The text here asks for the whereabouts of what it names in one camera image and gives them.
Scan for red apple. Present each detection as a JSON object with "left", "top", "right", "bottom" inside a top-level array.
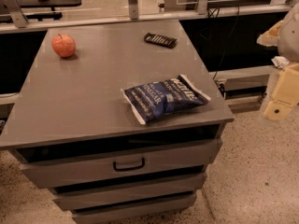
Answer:
[{"left": 51, "top": 34, "right": 76, "bottom": 58}]

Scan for black hanging cable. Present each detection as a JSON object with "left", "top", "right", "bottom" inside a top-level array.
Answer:
[{"left": 211, "top": 6, "right": 241, "bottom": 81}]

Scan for bottom grey drawer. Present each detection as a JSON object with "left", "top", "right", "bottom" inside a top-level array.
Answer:
[{"left": 72, "top": 192, "right": 197, "bottom": 224}]

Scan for grey drawer cabinet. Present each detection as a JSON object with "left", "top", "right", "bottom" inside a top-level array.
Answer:
[{"left": 1, "top": 21, "right": 233, "bottom": 216}]

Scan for black drawer handle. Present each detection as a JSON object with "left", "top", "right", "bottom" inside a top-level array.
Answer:
[{"left": 113, "top": 158, "right": 146, "bottom": 172}]

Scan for middle grey drawer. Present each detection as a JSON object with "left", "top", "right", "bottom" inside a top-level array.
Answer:
[{"left": 53, "top": 172, "right": 206, "bottom": 210}]

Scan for top grey drawer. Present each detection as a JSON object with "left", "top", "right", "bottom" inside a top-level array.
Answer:
[{"left": 21, "top": 138, "right": 222, "bottom": 189}]

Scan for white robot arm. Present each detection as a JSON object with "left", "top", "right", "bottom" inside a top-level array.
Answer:
[{"left": 257, "top": 3, "right": 299, "bottom": 121}]

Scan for grey drawer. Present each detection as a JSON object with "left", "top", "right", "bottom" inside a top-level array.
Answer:
[
  {"left": 53, "top": 172, "right": 206, "bottom": 210},
  {"left": 72, "top": 192, "right": 197, "bottom": 224},
  {"left": 21, "top": 138, "right": 222, "bottom": 189}
]

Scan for metal railing frame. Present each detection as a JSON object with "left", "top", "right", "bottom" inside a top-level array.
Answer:
[{"left": 1, "top": 0, "right": 298, "bottom": 34}]

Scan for white crumpled cloth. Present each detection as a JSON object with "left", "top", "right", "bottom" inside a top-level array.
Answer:
[{"left": 272, "top": 56, "right": 290, "bottom": 69}]

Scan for black remote control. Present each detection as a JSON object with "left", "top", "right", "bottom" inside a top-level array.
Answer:
[{"left": 144, "top": 33, "right": 177, "bottom": 49}]

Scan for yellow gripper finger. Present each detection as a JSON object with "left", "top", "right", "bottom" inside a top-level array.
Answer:
[{"left": 263, "top": 63, "right": 299, "bottom": 121}]

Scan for blue chip bag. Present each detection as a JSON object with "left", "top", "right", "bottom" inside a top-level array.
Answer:
[{"left": 121, "top": 75, "right": 211, "bottom": 125}]

